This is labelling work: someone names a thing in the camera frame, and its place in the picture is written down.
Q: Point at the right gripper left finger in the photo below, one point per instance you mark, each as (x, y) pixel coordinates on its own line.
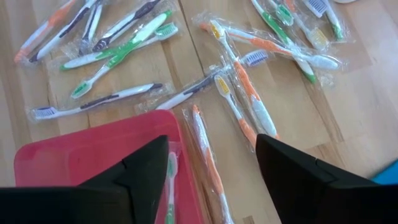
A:
(124, 199)

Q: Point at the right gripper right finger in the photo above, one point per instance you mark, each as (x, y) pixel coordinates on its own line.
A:
(311, 199)

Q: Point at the pink plastic bin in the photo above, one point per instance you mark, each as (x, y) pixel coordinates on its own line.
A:
(77, 149)

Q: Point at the blue flat plastic lid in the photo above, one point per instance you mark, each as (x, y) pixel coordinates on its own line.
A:
(388, 177)

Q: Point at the white plastic bin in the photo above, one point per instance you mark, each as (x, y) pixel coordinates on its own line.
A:
(345, 1)

